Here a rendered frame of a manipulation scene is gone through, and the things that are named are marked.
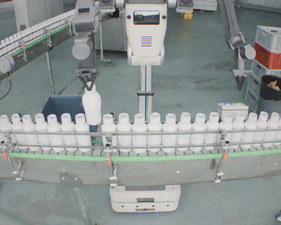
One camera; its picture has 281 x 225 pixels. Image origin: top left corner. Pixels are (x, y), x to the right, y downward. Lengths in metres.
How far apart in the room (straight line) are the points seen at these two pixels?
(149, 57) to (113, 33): 3.32
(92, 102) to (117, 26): 3.83
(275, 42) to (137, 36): 1.99
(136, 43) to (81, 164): 0.73
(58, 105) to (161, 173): 0.87
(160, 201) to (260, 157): 0.95
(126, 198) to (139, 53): 1.01
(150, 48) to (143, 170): 0.70
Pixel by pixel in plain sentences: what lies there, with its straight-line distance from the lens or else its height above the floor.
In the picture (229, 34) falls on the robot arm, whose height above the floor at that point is 1.44.
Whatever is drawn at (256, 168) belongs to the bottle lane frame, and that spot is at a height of 0.89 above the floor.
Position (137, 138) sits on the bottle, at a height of 1.08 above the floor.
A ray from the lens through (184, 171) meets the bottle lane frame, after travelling 1.13.
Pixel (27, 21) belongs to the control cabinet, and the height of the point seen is 0.56.
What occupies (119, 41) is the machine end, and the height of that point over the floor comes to 0.31.
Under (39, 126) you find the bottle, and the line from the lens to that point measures 1.07.
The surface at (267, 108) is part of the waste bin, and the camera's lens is 2.86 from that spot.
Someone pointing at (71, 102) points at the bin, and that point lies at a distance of 1.65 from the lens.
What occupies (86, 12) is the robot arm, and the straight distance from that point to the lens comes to 0.84.
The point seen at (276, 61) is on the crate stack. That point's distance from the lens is 3.20.
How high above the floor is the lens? 1.71
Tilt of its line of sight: 33 degrees down
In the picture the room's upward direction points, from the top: straight up
